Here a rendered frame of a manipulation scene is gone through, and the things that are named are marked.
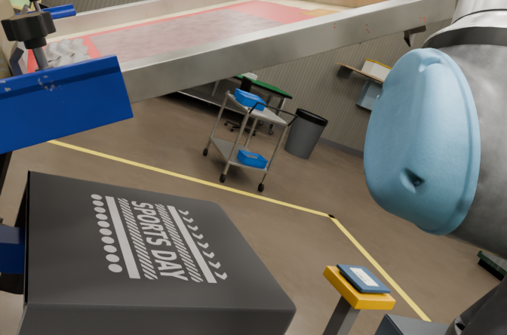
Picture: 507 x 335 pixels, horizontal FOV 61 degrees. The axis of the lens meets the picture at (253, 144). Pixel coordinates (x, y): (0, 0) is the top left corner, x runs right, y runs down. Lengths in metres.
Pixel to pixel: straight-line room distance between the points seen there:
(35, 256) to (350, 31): 0.59
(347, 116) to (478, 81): 9.59
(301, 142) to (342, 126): 2.89
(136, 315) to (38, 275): 0.16
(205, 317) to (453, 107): 0.60
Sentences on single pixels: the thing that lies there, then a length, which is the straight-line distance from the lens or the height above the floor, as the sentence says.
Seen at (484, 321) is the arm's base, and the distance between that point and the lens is 0.41.
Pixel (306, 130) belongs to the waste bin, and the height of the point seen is 0.47.
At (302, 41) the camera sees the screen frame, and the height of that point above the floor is 1.41.
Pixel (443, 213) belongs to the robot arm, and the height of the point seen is 1.33.
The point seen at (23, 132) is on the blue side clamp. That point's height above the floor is 1.22.
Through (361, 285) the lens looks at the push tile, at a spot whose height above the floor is 0.97.
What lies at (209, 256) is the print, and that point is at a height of 0.95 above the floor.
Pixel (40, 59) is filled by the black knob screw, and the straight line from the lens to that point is 0.48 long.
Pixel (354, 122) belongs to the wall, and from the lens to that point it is 10.01.
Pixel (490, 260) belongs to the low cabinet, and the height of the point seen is 0.14.
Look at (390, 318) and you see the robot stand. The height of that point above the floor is 1.20.
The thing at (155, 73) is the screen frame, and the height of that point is 1.31.
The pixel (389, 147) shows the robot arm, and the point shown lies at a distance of 0.31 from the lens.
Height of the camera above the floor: 1.38
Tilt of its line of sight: 12 degrees down
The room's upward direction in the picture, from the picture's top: 22 degrees clockwise
